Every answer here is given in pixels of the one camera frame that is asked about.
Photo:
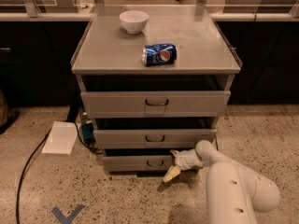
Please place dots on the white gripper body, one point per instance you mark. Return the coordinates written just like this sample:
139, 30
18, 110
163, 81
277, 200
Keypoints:
183, 161

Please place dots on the grey bottom drawer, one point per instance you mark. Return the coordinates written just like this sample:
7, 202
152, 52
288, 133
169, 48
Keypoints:
118, 164

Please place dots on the grey drawer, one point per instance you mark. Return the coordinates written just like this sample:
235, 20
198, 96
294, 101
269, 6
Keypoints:
154, 104
161, 138
118, 164

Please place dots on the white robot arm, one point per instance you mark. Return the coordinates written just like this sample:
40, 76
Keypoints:
234, 192

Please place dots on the grey middle drawer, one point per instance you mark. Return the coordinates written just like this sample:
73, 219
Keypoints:
161, 138

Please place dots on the grey top drawer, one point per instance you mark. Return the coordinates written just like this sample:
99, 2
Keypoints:
154, 104

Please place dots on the grey drawer cabinet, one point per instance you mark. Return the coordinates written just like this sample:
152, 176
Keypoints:
109, 59

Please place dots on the blue box behind cabinet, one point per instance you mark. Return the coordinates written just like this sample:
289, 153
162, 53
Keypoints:
87, 133

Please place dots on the blue Pepsi can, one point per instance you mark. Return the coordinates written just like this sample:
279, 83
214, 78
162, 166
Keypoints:
159, 54

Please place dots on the white paper sheet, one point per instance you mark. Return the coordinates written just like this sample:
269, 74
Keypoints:
61, 139

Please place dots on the white bowl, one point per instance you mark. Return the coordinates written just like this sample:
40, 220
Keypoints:
133, 21

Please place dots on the brown bag at left edge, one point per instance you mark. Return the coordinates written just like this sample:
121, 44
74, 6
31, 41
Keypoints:
5, 112

